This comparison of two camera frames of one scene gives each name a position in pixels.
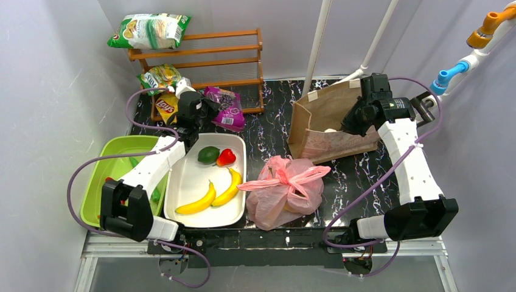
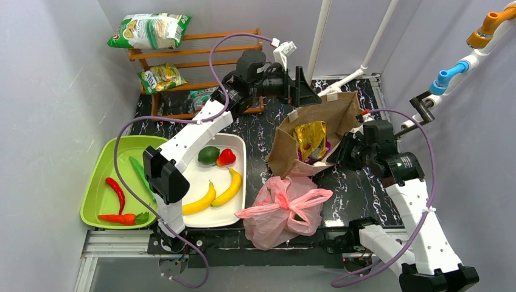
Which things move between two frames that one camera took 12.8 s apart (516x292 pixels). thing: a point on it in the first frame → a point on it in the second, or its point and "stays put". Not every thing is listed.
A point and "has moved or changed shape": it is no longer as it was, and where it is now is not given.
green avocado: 208,155 stays put
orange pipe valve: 480,38 stays put
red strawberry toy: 226,158 stays put
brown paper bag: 314,132 → 341,113
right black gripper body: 352,122 → 340,151
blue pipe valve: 438,86 stays put
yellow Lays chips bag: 168,105 → 307,135
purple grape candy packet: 230,115 has moved or changed shape
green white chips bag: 149,31 stays put
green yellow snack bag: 159,76 stays put
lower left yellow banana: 200,205 stays put
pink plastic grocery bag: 285,189 → 283,210
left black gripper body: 205,106 → 291,87
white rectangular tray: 206,186 stays put
